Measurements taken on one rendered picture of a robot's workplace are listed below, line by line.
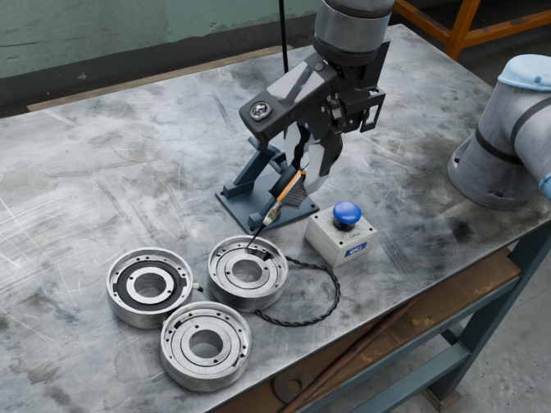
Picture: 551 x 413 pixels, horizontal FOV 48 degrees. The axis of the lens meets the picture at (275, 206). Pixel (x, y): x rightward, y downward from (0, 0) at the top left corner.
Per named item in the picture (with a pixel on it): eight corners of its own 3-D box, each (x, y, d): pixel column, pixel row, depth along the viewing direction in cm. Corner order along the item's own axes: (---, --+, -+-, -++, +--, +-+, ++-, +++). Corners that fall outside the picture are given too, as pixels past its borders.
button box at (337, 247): (334, 270, 88) (341, 247, 85) (303, 237, 92) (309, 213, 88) (375, 250, 92) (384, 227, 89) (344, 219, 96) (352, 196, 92)
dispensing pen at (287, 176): (229, 239, 83) (306, 140, 78) (249, 242, 86) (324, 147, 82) (239, 251, 82) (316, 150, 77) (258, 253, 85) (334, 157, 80)
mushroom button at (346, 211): (338, 247, 88) (346, 222, 84) (321, 229, 90) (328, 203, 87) (359, 237, 90) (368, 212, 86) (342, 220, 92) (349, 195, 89)
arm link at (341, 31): (352, 24, 61) (302, -14, 65) (341, 65, 64) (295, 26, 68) (407, 12, 65) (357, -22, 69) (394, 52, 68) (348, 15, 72)
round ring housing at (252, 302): (243, 331, 78) (248, 311, 76) (188, 279, 83) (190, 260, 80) (298, 288, 85) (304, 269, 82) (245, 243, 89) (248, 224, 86)
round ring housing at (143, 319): (108, 338, 75) (107, 318, 72) (106, 270, 82) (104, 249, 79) (196, 329, 78) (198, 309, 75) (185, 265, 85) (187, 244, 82)
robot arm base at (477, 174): (484, 143, 116) (506, 99, 109) (550, 193, 108) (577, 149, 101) (429, 166, 109) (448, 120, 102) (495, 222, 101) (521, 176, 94)
